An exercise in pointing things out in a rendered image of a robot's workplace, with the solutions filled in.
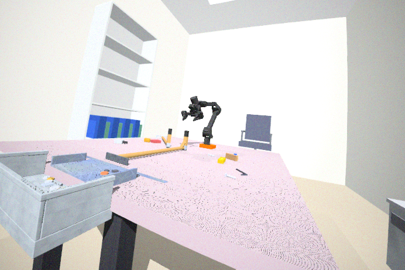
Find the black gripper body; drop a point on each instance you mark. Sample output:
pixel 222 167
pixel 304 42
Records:
pixel 192 113

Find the long scraper with wooden handle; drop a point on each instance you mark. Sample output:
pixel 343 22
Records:
pixel 123 159

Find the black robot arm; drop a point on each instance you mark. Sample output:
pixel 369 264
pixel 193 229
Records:
pixel 207 131

